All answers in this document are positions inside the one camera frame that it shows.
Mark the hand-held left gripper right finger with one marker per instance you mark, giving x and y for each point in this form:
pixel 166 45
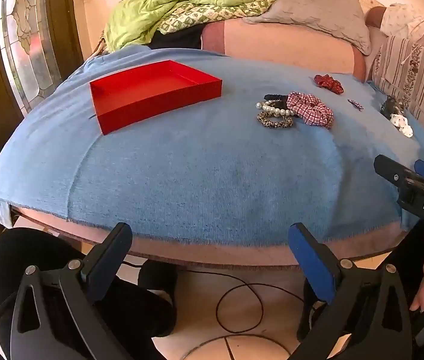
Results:
pixel 311 262

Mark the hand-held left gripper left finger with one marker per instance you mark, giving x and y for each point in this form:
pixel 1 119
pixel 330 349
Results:
pixel 111 253

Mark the red white plaid scrunchie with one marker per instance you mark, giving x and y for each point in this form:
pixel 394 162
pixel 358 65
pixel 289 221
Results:
pixel 311 108

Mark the red shallow box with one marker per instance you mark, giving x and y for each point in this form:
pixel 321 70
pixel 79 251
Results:
pixel 152 86

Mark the white dotted scrunchie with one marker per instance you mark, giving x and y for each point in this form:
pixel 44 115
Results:
pixel 401 124

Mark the small dark hair clip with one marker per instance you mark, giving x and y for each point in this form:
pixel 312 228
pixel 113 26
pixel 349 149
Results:
pixel 355 104

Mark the pink table cover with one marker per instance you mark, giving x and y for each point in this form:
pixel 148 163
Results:
pixel 215 251

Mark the striped floral cloth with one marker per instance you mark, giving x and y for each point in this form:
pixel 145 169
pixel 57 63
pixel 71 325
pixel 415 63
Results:
pixel 411 71

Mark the red sequin scrunchie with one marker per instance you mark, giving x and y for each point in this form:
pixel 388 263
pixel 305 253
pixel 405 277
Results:
pixel 328 81

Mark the blue blanket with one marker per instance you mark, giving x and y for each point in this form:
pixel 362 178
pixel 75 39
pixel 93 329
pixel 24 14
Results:
pixel 197 172

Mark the white floral cloth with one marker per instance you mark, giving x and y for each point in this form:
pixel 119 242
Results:
pixel 403 18

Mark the pink sofa cushion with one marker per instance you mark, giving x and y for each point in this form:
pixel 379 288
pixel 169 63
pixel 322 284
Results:
pixel 283 48

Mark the grey pillow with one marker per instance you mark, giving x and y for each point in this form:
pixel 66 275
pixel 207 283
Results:
pixel 309 7

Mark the black cloth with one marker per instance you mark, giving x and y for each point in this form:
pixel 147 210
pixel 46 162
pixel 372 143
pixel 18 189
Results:
pixel 176 37

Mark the stained glass window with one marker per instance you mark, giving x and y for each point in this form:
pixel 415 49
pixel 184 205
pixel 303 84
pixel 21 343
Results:
pixel 28 41

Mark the green quilted comforter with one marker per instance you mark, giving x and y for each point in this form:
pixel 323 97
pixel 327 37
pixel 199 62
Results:
pixel 140 7

